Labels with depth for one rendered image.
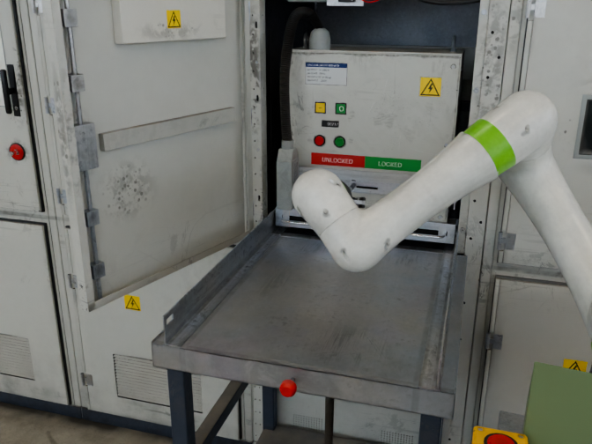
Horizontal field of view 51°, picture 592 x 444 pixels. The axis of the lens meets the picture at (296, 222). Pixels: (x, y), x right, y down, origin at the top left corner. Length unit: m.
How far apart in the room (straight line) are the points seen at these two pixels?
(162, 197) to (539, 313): 1.08
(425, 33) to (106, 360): 1.68
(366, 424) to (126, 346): 0.87
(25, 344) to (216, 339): 1.34
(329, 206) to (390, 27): 1.37
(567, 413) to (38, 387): 2.05
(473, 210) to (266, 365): 0.79
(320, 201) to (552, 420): 0.56
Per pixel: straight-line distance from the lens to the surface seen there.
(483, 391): 1.99
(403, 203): 1.23
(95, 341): 2.36
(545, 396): 1.02
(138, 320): 2.22
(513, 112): 1.30
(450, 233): 1.82
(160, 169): 1.61
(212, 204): 1.78
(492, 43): 1.68
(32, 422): 2.68
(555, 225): 1.38
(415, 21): 2.47
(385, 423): 2.12
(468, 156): 1.26
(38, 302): 2.43
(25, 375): 2.66
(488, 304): 1.87
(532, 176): 1.42
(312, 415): 2.17
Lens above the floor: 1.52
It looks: 20 degrees down
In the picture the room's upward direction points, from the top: straight up
